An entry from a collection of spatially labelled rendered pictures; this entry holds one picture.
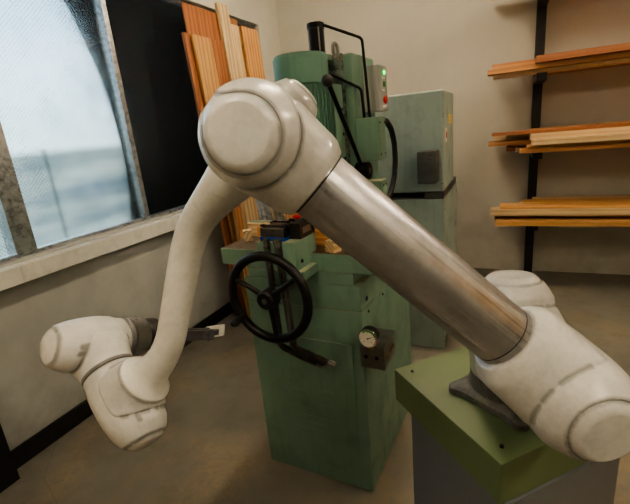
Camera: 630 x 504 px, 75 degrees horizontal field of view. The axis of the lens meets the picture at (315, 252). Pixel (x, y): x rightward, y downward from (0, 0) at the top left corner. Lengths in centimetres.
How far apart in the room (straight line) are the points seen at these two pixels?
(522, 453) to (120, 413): 72
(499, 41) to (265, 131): 328
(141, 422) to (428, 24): 344
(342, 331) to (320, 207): 87
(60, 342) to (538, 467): 90
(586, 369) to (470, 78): 315
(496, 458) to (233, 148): 69
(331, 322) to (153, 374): 71
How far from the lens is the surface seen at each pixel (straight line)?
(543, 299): 87
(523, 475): 93
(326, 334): 141
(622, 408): 70
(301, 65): 137
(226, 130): 50
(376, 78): 164
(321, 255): 131
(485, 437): 91
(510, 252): 383
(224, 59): 321
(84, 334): 91
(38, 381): 231
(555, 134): 321
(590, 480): 109
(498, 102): 366
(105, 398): 87
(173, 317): 79
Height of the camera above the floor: 127
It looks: 16 degrees down
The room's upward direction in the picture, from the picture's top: 6 degrees counter-clockwise
